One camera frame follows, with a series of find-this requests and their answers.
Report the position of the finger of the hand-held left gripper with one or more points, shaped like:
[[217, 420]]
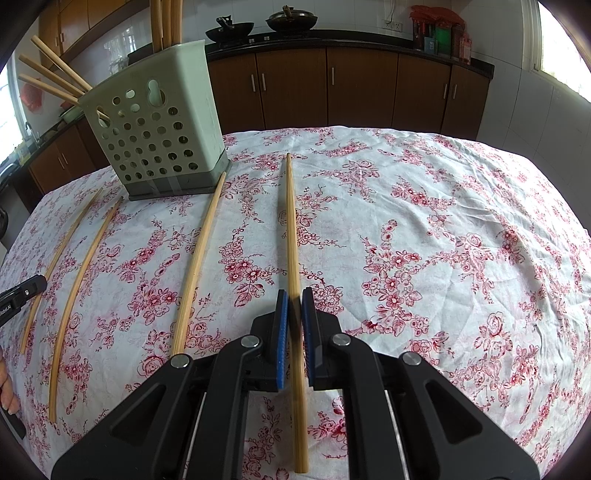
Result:
[[30, 287]]

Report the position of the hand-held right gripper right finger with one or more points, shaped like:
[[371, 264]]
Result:
[[308, 341]]

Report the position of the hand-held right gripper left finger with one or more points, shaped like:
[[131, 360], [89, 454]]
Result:
[[281, 341]]

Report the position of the green perforated utensil holder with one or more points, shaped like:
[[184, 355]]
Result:
[[152, 138]]

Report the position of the person's left hand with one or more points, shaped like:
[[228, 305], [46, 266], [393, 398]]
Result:
[[8, 390]]

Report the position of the red floral tablecloth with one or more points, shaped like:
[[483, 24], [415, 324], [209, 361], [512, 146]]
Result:
[[415, 230]]

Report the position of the green basin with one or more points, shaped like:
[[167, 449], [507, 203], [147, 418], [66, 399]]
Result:
[[71, 114]]

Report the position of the narrow kitchen window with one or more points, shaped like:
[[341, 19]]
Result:
[[11, 106]]

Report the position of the red plastic bag on hook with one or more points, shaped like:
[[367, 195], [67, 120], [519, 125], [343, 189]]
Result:
[[30, 97]]

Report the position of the dark cutting board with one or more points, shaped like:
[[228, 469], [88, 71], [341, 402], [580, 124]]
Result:
[[138, 56]]

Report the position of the brown base cabinets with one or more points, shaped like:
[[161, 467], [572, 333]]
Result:
[[360, 87]]

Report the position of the black gas stove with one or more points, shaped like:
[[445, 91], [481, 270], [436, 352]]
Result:
[[277, 38]]

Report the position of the black kitchen countertop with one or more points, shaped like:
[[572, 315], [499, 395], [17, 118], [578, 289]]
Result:
[[369, 42]]

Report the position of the black open wok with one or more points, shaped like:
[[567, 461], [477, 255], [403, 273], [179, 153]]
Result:
[[228, 33]]

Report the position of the black wok with lid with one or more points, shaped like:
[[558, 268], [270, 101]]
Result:
[[291, 21]]

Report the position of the small blue box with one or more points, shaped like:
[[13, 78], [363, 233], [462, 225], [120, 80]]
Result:
[[431, 45]]

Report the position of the green box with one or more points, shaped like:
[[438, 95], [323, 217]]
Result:
[[442, 39]]

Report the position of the tall red bottle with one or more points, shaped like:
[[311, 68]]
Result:
[[465, 48]]

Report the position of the red plastic cover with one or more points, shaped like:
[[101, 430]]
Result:
[[436, 14]]

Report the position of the large sliding window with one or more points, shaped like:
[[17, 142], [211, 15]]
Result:
[[563, 46]]

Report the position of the brown wall cabinets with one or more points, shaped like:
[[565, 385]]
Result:
[[74, 18]]

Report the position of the white wall socket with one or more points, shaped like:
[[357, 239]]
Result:
[[393, 24]]

